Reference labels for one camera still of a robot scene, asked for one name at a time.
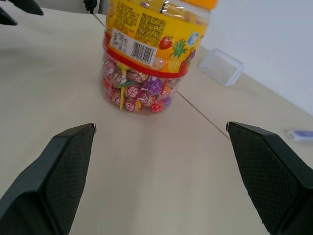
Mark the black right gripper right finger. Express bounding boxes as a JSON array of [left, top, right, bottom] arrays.
[[225, 121, 313, 235]]

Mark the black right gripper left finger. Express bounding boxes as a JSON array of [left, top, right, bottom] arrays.
[[0, 123, 97, 235]]

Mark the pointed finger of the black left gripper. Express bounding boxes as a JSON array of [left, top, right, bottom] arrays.
[[8, 0, 45, 16], [0, 6, 19, 26]]

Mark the clear plastic lollipop jar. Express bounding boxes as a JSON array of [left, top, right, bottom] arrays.
[[99, 0, 220, 115]]

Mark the white and blue eraser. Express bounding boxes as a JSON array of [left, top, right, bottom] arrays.
[[286, 130, 313, 142]]

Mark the black chair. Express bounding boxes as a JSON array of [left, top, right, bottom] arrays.
[[83, 0, 100, 14]]

